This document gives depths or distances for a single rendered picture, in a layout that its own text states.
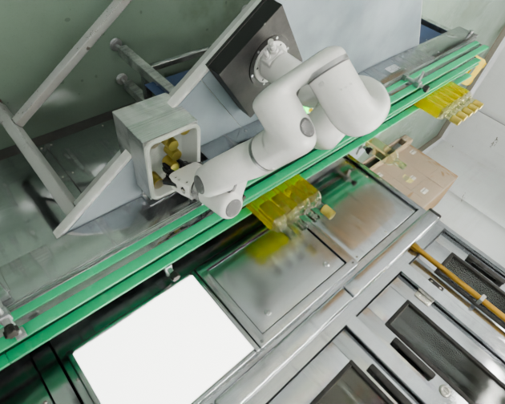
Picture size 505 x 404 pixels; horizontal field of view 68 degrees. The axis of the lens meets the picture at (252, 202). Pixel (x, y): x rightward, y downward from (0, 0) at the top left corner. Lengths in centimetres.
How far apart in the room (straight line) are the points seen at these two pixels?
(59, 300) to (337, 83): 85
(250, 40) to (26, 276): 85
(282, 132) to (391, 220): 101
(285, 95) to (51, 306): 78
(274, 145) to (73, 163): 113
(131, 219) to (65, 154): 65
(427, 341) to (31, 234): 138
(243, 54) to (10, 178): 105
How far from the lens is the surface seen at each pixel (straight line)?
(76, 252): 116
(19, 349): 118
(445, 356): 144
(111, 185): 116
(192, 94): 113
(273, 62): 112
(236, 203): 95
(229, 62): 107
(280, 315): 124
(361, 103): 72
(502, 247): 650
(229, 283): 127
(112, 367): 119
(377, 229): 158
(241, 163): 80
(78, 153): 175
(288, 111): 70
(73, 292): 112
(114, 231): 117
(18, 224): 156
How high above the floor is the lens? 151
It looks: 26 degrees down
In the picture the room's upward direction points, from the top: 133 degrees clockwise
